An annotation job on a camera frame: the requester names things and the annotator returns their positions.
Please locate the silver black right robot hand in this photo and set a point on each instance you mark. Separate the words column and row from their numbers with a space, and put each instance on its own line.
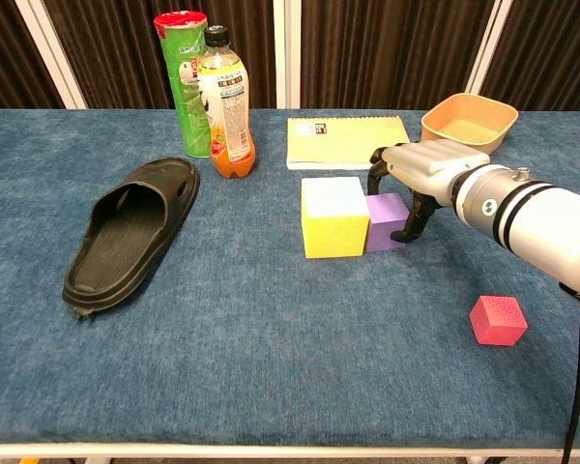
column 425, row 166

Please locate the medium purple foam cube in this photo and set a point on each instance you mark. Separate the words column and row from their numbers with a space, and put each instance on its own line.
column 384, row 232

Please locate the large yellow foam cube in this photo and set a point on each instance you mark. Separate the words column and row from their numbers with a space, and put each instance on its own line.
column 333, row 237

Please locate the small red foam cube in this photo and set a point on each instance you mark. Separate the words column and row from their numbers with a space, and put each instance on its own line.
column 493, row 328

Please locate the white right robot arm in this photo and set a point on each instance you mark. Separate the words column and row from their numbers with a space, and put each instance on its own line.
column 536, row 222

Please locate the brown paper bowl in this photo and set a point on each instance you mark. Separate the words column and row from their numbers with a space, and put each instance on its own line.
column 464, row 128

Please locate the yellow spiral notebook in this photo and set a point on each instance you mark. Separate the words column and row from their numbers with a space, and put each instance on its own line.
column 343, row 142

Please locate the dark pleated screen panel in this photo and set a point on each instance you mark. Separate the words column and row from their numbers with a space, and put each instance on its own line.
column 551, row 48
column 116, row 48
column 5, row 48
column 391, row 48

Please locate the orange drink plastic bottle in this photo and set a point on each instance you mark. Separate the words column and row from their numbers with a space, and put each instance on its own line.
column 229, row 121

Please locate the blue table cloth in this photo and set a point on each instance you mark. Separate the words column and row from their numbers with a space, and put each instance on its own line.
column 251, row 348

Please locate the green chips can red lid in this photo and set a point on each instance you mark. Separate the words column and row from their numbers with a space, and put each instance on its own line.
column 176, row 77

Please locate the black rubber slipper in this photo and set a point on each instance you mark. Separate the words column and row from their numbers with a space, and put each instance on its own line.
column 121, row 241

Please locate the yellow floor tape strip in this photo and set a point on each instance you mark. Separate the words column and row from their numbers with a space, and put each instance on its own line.
column 29, row 460

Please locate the white table frame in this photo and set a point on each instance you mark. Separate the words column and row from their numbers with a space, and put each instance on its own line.
column 270, row 451

